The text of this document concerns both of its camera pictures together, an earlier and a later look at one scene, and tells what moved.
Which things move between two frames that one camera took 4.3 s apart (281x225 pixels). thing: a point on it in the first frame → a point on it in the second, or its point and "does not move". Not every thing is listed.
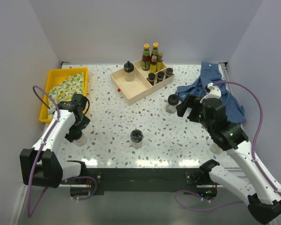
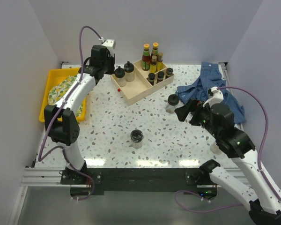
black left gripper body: x=80 y=123 → x=108 y=65
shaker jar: x=82 y=141 → x=120 y=75
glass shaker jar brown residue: x=173 y=100 does not move
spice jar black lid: x=160 y=76 does not move
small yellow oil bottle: x=159 y=66 does not move
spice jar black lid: x=151 y=77 does not move
